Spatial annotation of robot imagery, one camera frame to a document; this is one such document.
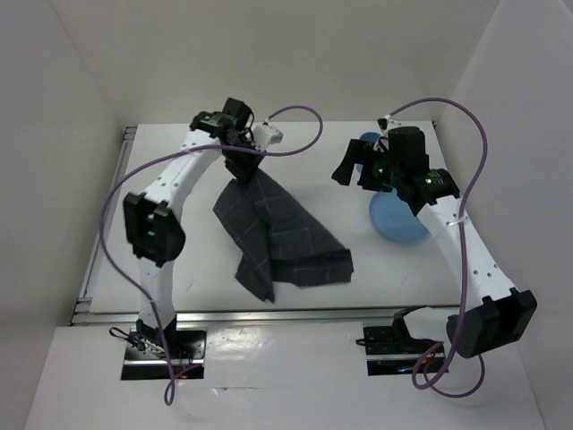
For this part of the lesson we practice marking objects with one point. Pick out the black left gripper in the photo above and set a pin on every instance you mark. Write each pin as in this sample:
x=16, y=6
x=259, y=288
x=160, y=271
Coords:
x=244, y=172

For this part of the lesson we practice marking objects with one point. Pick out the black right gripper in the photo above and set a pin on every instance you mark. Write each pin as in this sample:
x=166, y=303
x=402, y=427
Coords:
x=356, y=152

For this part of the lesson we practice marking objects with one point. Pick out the dark grey checked cloth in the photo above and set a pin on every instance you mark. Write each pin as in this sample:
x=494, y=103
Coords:
x=280, y=241

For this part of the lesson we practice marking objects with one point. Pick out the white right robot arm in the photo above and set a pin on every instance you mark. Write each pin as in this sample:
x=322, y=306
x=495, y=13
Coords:
x=493, y=311

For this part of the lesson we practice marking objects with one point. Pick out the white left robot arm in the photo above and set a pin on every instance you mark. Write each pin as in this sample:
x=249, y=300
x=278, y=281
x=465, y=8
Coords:
x=152, y=218

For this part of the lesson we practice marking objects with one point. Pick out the blue plastic cup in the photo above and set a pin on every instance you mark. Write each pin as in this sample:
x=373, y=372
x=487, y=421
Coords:
x=371, y=141

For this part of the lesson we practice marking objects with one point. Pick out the blue plastic plate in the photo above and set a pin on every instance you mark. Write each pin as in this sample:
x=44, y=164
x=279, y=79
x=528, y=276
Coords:
x=393, y=220

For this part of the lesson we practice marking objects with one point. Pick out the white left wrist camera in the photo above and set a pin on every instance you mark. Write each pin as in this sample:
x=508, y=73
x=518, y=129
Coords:
x=265, y=135

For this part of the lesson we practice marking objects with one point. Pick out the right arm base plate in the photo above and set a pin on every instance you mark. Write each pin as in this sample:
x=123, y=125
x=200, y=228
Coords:
x=389, y=349

